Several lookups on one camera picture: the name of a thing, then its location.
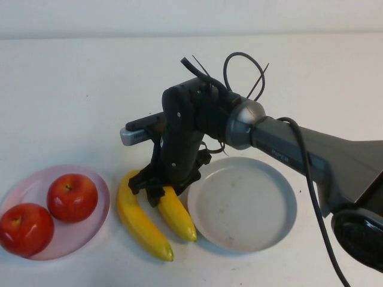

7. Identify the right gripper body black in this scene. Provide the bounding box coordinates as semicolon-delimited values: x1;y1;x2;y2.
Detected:
127;135;212;196

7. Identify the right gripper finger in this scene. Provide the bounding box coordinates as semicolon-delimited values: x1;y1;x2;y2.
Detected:
175;179;194;197
145;185;166;208

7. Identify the yellow banana short stem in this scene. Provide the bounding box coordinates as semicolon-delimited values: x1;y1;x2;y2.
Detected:
116;169;175;262

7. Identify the yellow banana long curved stem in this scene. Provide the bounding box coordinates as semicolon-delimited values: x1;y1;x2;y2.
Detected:
157;185;198;243

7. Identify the red apple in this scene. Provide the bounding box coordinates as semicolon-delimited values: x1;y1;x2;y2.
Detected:
0;203;55;258
47;174;99;224

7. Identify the grey-blue plastic plate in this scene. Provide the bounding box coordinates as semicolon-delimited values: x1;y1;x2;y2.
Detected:
187;157;297;254

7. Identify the pink plastic plate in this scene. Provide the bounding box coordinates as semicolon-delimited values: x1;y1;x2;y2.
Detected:
0;164;111;261

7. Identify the black zip tie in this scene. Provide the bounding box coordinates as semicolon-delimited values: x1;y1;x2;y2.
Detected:
191;54;212;80
247;62;270;99

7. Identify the thin dark wire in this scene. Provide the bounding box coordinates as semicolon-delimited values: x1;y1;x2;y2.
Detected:
200;142;230;158

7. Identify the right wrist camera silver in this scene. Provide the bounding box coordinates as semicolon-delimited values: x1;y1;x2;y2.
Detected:
119;127;152;148

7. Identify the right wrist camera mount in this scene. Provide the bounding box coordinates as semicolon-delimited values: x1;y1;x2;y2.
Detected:
124;112;166;134

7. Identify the black camera usb cable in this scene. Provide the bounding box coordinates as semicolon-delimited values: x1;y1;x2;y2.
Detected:
180;57;240;102

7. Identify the black looped wrist cable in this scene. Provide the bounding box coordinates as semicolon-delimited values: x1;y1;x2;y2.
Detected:
223;53;266;101

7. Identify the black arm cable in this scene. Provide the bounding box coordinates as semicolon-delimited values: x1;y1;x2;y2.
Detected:
276;116;352;287

